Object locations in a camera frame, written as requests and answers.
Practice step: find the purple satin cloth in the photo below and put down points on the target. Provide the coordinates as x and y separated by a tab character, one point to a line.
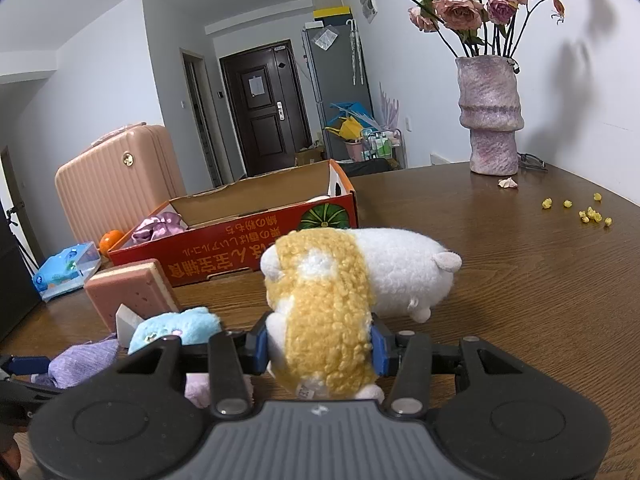
160	227

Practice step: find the brown cardboard box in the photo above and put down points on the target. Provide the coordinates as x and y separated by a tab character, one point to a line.
310	156

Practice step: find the pale pink cloth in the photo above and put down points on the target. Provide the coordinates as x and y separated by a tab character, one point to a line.
197	390

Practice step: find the metal cart with bottles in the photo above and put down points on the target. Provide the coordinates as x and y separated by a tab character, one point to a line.
382	149

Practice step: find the yellow white plush hamster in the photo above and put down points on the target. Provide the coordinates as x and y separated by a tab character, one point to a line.
320	310

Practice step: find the black bag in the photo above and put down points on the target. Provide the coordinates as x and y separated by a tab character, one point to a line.
367	167

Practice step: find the lavender knit cloth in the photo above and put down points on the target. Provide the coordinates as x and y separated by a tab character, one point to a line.
82	362

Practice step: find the clear folded umbrella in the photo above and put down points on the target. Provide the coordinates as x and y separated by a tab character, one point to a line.
356	55

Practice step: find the bunch of dried pink roses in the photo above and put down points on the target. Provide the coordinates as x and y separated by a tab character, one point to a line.
457	7

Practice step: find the yellow flat box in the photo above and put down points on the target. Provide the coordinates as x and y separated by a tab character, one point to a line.
332	14

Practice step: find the yellow popcorn crumbs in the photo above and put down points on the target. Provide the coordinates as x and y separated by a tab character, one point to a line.
590	215

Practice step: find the fallen pink petal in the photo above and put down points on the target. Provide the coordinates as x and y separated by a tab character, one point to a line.
508	183

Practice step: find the light blue plush toy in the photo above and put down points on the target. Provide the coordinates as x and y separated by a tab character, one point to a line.
175	327

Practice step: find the clear pouch on refrigerator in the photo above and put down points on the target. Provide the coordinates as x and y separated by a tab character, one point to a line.
326	39

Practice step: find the white wall panel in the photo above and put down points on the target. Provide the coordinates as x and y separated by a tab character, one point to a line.
369	7

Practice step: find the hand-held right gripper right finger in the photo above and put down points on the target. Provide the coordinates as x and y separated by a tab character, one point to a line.
378	352

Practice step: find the yellow bag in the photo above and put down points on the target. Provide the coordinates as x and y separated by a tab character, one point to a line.
347	130

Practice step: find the grey refrigerator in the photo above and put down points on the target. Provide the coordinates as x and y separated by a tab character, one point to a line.
330	85

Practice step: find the blue bag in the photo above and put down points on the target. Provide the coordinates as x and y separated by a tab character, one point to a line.
357	110

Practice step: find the grey interior door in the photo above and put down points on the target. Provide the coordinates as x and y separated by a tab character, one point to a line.
200	120

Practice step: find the pink bucket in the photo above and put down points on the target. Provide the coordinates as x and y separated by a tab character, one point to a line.
354	150

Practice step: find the pink layered sponge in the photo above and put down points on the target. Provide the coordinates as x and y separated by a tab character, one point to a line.
130	292

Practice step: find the orange fruit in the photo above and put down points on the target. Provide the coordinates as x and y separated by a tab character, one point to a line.
110	241

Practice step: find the blue tissue pack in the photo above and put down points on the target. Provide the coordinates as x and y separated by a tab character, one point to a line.
65	272

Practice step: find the black tripod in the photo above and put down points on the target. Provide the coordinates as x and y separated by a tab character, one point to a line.
20	240

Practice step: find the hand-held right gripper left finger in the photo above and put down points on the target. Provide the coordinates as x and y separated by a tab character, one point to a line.
259	350

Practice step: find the red cardboard box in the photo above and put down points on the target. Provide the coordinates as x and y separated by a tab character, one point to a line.
235	255

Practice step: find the black board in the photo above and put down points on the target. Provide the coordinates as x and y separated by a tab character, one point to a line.
15	290

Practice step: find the black eyeglasses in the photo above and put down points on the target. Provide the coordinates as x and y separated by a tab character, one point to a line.
532	161

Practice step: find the dark brown entrance door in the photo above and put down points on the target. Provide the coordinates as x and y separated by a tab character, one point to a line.
265	135

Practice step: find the white foam block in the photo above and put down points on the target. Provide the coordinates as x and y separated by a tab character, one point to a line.
127	325

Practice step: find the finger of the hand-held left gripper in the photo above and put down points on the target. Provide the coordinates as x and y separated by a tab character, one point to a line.
27	365
22	400

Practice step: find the pink ribbed suitcase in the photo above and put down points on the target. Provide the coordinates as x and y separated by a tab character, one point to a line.
115	185

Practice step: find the purple feather decoration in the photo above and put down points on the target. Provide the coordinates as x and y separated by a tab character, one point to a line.
389	107

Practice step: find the white paper on door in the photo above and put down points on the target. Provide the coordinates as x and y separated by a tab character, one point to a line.
256	86

